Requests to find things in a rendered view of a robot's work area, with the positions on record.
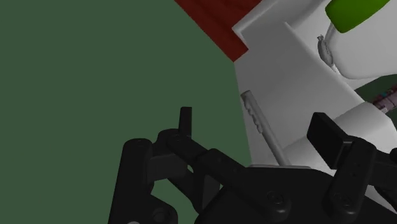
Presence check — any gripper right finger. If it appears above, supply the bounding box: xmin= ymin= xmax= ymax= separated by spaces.
xmin=306 ymin=111 xmax=397 ymax=224

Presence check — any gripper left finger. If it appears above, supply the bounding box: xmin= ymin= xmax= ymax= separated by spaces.
xmin=108 ymin=106 xmax=292 ymax=224

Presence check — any grey toothbrush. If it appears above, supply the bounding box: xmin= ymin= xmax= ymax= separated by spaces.
xmin=240 ymin=90 xmax=291 ymax=166

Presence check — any pink patterned stick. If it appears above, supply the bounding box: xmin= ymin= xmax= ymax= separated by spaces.
xmin=372 ymin=87 xmax=397 ymax=114

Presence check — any white cabinet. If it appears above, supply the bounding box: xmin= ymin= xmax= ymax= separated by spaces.
xmin=232 ymin=0 xmax=397 ymax=212

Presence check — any white bottle with green cap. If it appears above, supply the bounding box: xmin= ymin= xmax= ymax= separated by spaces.
xmin=323 ymin=0 xmax=397 ymax=80

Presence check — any small grey figure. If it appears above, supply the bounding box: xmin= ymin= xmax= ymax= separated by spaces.
xmin=316 ymin=34 xmax=337 ymax=72

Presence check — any red robot stand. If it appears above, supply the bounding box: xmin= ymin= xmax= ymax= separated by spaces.
xmin=174 ymin=0 xmax=262 ymax=63

